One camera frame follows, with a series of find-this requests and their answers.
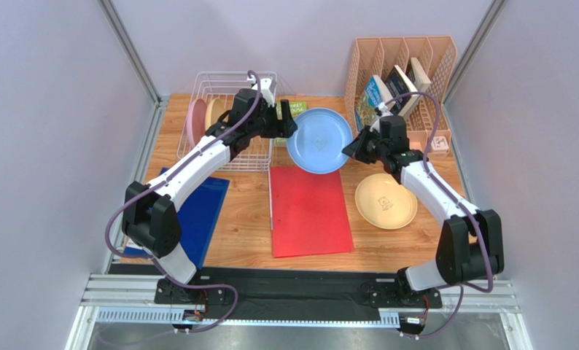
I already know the navy nineteen eighty-four book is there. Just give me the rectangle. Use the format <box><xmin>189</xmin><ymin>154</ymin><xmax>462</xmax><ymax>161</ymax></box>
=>
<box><xmin>384</xmin><ymin>65</ymin><xmax>419</xmax><ymax>118</ymax></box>

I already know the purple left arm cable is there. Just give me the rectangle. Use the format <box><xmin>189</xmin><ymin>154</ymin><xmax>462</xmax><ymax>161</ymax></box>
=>
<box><xmin>104</xmin><ymin>69</ymin><xmax>263</xmax><ymax>334</ymax></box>

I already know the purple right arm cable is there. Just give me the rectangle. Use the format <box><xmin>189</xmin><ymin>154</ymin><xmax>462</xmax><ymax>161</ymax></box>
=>
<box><xmin>379</xmin><ymin>91</ymin><xmax>495</xmax><ymax>340</ymax></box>

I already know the blue 26-storey treehouse book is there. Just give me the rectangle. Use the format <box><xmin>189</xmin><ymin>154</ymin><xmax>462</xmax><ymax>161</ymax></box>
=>
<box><xmin>354</xmin><ymin>74</ymin><xmax>393</xmax><ymax>132</ymax></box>

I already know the pink plate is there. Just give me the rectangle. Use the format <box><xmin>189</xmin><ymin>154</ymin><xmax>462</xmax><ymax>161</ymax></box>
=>
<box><xmin>186</xmin><ymin>98</ymin><xmax>207</xmax><ymax>147</ymax></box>

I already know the yellow bear plate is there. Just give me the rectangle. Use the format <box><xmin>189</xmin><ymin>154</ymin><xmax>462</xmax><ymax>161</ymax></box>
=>
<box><xmin>354</xmin><ymin>174</ymin><xmax>418</xmax><ymax>230</ymax></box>

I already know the blue plate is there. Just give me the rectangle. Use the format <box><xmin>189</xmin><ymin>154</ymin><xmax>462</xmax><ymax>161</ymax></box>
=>
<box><xmin>287</xmin><ymin>107</ymin><xmax>354</xmax><ymax>174</ymax></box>

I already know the small white box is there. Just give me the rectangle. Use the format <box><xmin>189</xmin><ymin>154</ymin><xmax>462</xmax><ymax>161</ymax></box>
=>
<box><xmin>431</xmin><ymin>136</ymin><xmax>449</xmax><ymax>152</ymax></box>

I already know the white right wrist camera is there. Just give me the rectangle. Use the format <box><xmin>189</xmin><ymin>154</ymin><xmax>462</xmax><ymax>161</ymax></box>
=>
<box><xmin>370</xmin><ymin>102</ymin><xmax>393</xmax><ymax>132</ymax></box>

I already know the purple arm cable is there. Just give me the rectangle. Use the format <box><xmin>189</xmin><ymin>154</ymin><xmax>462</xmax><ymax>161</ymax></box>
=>
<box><xmin>379</xmin><ymin>91</ymin><xmax>495</xmax><ymax>340</ymax></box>
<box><xmin>104</xmin><ymin>69</ymin><xmax>263</xmax><ymax>334</ymax></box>

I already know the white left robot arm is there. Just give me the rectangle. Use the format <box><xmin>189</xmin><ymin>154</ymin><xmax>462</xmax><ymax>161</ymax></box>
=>
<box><xmin>122</xmin><ymin>96</ymin><xmax>346</xmax><ymax>285</ymax></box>

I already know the aluminium frame rail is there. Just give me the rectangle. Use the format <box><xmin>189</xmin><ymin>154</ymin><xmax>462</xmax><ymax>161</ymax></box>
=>
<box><xmin>67</xmin><ymin>268</ymin><xmax>532</xmax><ymax>349</ymax></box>

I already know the green 65-storey treehouse book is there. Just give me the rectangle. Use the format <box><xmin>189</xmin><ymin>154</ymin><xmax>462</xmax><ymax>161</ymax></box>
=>
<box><xmin>273</xmin><ymin>101</ymin><xmax>308</xmax><ymax>147</ymax></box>

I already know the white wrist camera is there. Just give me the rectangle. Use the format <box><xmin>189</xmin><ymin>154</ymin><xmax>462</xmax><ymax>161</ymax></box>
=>
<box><xmin>370</xmin><ymin>102</ymin><xmax>393</xmax><ymax>132</ymax></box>
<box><xmin>246</xmin><ymin>77</ymin><xmax>276</xmax><ymax>106</ymax></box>

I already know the blue folder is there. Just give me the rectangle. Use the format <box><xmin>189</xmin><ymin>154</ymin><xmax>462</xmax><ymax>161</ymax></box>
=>
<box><xmin>121</xmin><ymin>176</ymin><xmax>230</xmax><ymax>269</ymax></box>

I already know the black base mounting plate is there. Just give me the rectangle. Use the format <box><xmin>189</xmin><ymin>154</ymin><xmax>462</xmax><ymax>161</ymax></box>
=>
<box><xmin>154</xmin><ymin>267</ymin><xmax>443</xmax><ymax>321</ymax></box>

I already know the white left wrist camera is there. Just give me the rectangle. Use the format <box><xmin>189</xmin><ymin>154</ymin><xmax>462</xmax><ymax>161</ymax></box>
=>
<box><xmin>246</xmin><ymin>77</ymin><xmax>276</xmax><ymax>106</ymax></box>

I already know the red folder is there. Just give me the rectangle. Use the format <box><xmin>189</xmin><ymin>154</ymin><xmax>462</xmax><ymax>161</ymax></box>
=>
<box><xmin>270</xmin><ymin>166</ymin><xmax>354</xmax><ymax>258</ymax></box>

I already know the white wire dish rack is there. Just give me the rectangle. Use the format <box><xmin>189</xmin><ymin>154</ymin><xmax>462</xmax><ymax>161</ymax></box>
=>
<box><xmin>176</xmin><ymin>71</ymin><xmax>279</xmax><ymax>173</ymax></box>

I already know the white-covered book in organizer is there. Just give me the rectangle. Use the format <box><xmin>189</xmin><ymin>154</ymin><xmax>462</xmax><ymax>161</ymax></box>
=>
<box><xmin>406</xmin><ymin>57</ymin><xmax>432</xmax><ymax>92</ymax></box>

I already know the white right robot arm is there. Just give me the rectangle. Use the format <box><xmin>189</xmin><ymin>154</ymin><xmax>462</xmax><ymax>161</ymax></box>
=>
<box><xmin>343</xmin><ymin>116</ymin><xmax>505</xmax><ymax>293</ymax></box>

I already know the pink plastic file organizer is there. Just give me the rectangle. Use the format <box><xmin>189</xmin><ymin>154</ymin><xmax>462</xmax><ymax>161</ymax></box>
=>
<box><xmin>344</xmin><ymin>36</ymin><xmax>457</xmax><ymax>158</ymax></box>

